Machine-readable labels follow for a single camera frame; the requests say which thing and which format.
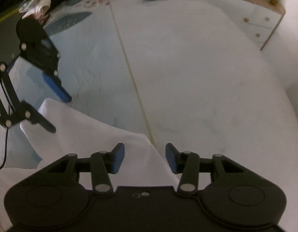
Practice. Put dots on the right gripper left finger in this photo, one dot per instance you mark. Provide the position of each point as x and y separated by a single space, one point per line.
104 163

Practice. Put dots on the white printed t-shirt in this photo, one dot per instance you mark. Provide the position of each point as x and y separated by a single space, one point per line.
79 134

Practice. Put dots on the white drawer unit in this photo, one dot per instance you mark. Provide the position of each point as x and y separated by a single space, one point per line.
258 19

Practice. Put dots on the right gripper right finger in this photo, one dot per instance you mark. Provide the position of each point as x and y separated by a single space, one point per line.
184 163

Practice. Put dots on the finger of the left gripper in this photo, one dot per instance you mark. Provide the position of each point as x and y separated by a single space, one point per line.
33 116
55 84

